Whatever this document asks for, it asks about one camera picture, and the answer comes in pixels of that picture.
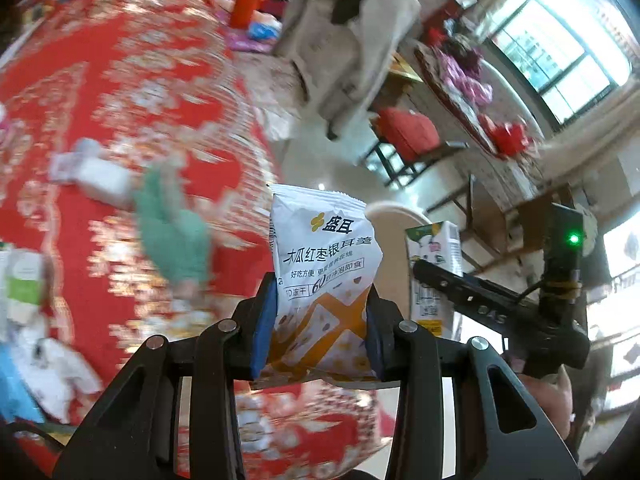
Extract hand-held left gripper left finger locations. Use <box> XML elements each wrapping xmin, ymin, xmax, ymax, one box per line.
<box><xmin>52</xmin><ymin>277</ymin><xmax>281</xmax><ymax>480</ymax></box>

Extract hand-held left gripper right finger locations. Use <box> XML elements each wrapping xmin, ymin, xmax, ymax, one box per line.
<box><xmin>366</xmin><ymin>285</ymin><xmax>583</xmax><ymax>480</ymax></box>

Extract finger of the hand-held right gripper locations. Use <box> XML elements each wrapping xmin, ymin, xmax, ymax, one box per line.
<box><xmin>411</xmin><ymin>259</ymin><xmax>481</xmax><ymax>311</ymax></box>

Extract white green milk carton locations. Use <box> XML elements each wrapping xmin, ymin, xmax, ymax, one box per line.
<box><xmin>404</xmin><ymin>221</ymin><xmax>463</xmax><ymax>341</ymax></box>

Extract white snack packet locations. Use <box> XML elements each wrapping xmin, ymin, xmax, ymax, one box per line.
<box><xmin>252</xmin><ymin>183</ymin><xmax>386</xmax><ymax>391</ymax></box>

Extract person's right hand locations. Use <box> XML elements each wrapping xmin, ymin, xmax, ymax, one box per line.
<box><xmin>517</xmin><ymin>366</ymin><xmax>574</xmax><ymax>442</ymax></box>

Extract wooden chair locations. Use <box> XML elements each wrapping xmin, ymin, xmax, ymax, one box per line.
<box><xmin>425</xmin><ymin>172</ymin><xmax>576</xmax><ymax>271</ymax></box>

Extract green fabric toy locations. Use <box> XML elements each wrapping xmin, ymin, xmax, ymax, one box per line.
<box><xmin>134</xmin><ymin>160</ymin><xmax>211</xmax><ymax>291</ymax></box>

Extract small wooden stool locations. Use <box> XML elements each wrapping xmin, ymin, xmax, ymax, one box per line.
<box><xmin>360</xmin><ymin>110</ymin><xmax>471</xmax><ymax>191</ymax></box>

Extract red seat cushion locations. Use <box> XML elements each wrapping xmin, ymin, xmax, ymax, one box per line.
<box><xmin>375</xmin><ymin>107</ymin><xmax>441</xmax><ymax>161</ymax></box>

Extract red bag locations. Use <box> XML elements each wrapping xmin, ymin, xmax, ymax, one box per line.
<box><xmin>487</xmin><ymin>122</ymin><xmax>528</xmax><ymax>158</ymax></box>

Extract floral sofa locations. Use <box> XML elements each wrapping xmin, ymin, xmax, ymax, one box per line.
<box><xmin>412</xmin><ymin>40</ymin><xmax>546</xmax><ymax>161</ymax></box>

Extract wooden cabinet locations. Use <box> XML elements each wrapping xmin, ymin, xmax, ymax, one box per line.
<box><xmin>380</xmin><ymin>52</ymin><xmax>426</xmax><ymax>111</ymax></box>

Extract pale curtain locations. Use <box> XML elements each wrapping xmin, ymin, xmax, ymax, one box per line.
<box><xmin>540</xmin><ymin>85</ymin><xmax>640</xmax><ymax>166</ymax></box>

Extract pink purple clothes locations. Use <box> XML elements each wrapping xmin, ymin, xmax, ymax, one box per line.
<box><xmin>435</xmin><ymin>45</ymin><xmax>493</xmax><ymax>106</ymax></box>

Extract white crumpled tissue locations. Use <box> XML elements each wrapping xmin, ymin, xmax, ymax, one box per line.
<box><xmin>49</xmin><ymin>139</ymin><xmax>136</xmax><ymax>206</ymax></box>

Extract green white box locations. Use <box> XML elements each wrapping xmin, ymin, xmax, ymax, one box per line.
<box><xmin>0</xmin><ymin>245</ymin><xmax>46</xmax><ymax>341</ymax></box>

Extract beige coat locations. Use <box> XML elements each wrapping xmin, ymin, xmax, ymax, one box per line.
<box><xmin>300</xmin><ymin>0</ymin><xmax>423</xmax><ymax>141</ymax></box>

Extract window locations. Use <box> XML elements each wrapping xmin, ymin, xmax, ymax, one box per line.
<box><xmin>487</xmin><ymin>0</ymin><xmax>631</xmax><ymax>126</ymax></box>

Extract purple floral cushion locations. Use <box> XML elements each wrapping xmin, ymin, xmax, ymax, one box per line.
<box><xmin>225</xmin><ymin>30</ymin><xmax>276</xmax><ymax>55</ymax></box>

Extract red gold patterned tablecloth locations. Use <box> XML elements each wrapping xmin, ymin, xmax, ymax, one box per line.
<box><xmin>0</xmin><ymin>0</ymin><xmax>396</xmax><ymax>480</ymax></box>

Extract blue tissue pack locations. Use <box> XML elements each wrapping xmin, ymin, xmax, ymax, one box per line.
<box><xmin>247</xmin><ymin>20</ymin><xmax>281</xmax><ymax>43</ymax></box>

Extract red thermos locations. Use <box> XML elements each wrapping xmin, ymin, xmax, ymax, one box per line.
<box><xmin>229</xmin><ymin>0</ymin><xmax>267</xmax><ymax>31</ymax></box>

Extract black cable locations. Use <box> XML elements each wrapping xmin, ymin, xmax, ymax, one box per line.
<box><xmin>0</xmin><ymin>421</ymin><xmax>76</xmax><ymax>445</ymax></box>

